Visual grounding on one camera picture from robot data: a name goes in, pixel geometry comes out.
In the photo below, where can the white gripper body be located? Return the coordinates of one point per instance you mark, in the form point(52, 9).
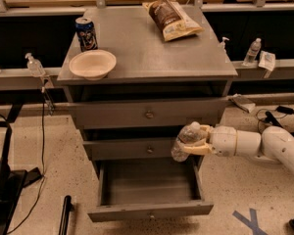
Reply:
point(223, 140)

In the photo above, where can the black stand base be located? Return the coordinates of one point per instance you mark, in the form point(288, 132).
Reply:
point(11, 182)

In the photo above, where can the grey open bottom drawer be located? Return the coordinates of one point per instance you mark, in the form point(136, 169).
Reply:
point(149, 189)

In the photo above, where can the grey middle drawer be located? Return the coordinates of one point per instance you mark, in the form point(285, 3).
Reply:
point(137, 148)

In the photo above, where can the background water bottle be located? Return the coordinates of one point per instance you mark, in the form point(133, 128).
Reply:
point(252, 52)

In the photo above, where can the right hand sanitizer bottle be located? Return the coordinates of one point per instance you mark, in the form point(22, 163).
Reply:
point(223, 43)

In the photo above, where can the blue tape mark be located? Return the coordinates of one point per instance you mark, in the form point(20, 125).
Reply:
point(251, 222)

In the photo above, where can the black metal leg right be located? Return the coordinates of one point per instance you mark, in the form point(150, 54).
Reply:
point(271, 119)

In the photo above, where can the clear plastic water bottle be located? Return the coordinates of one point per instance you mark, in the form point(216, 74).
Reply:
point(189, 135)

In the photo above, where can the white paper packet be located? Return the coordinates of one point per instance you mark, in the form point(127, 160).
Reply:
point(267, 60)

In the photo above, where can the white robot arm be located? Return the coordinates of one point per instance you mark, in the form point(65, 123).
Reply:
point(275, 146)

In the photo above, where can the black tube on floor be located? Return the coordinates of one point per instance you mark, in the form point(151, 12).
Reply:
point(66, 209)

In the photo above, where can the blue soda can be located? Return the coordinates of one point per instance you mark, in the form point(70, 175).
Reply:
point(85, 31)

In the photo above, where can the hand sanitizer bottle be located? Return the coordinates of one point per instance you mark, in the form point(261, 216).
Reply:
point(223, 43)
point(34, 66)

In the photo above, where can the grey wooden drawer cabinet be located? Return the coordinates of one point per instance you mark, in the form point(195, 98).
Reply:
point(149, 68)

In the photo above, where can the left hand sanitizer bottle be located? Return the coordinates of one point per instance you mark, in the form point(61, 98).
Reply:
point(34, 66)

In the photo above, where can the grey booklet on floor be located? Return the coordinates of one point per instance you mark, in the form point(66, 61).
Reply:
point(243, 103)

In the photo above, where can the white paper bowl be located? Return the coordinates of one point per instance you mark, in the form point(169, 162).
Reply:
point(92, 65)

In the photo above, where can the brown chip bag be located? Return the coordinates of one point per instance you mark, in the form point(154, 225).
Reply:
point(171, 19)

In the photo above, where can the grey top drawer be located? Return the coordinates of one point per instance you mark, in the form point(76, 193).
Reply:
point(147, 113)

